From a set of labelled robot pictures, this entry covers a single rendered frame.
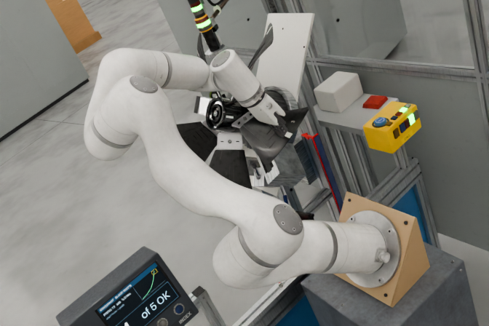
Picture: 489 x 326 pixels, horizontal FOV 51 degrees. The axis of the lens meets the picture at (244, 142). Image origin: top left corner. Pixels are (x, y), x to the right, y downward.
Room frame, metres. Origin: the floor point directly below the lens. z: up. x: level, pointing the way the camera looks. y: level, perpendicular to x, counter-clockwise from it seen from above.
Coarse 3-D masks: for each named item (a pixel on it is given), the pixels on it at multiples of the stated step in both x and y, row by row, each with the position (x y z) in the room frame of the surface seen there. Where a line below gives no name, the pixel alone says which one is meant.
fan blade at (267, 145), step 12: (300, 108) 1.46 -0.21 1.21; (252, 120) 1.57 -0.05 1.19; (288, 120) 1.44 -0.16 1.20; (300, 120) 1.40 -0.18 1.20; (252, 132) 1.49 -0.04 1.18; (264, 132) 1.45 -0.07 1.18; (252, 144) 1.45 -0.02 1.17; (264, 144) 1.41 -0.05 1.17; (276, 144) 1.38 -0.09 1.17; (264, 156) 1.37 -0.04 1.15
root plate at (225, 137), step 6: (222, 132) 1.66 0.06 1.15; (228, 132) 1.65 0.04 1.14; (234, 132) 1.65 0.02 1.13; (240, 132) 1.65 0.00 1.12; (222, 138) 1.65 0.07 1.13; (228, 138) 1.64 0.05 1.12; (234, 138) 1.64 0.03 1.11; (240, 138) 1.63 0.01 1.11; (222, 144) 1.64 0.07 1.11; (228, 144) 1.63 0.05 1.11; (234, 144) 1.63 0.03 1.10; (240, 144) 1.62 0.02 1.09
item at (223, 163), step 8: (216, 152) 1.62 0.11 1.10; (224, 152) 1.61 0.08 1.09; (232, 152) 1.61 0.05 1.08; (240, 152) 1.60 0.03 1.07; (216, 160) 1.61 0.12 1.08; (224, 160) 1.60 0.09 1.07; (232, 160) 1.59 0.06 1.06; (240, 160) 1.58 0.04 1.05; (216, 168) 1.59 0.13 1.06; (224, 168) 1.58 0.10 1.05; (232, 168) 1.57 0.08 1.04; (240, 168) 1.57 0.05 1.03; (224, 176) 1.57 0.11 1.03; (232, 176) 1.56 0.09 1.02; (240, 176) 1.55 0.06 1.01; (248, 176) 1.54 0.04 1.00; (240, 184) 1.53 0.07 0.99; (248, 184) 1.52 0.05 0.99
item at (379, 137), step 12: (384, 108) 1.47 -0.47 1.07; (396, 108) 1.44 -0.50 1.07; (408, 108) 1.41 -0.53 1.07; (372, 120) 1.43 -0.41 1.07; (396, 120) 1.38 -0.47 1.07; (372, 132) 1.40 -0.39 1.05; (384, 132) 1.35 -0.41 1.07; (408, 132) 1.38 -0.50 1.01; (372, 144) 1.41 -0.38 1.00; (384, 144) 1.36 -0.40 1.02; (396, 144) 1.35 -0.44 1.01
